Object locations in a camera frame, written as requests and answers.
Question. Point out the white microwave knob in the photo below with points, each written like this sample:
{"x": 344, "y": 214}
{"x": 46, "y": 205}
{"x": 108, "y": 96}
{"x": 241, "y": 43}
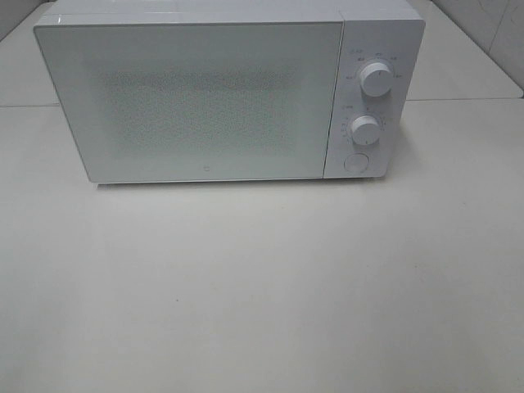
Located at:
{"x": 365, "y": 130}
{"x": 376, "y": 78}

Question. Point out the white round door button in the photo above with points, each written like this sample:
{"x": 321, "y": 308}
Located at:
{"x": 356, "y": 163}

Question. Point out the white microwave oven body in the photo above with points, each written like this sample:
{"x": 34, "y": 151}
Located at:
{"x": 390, "y": 31}

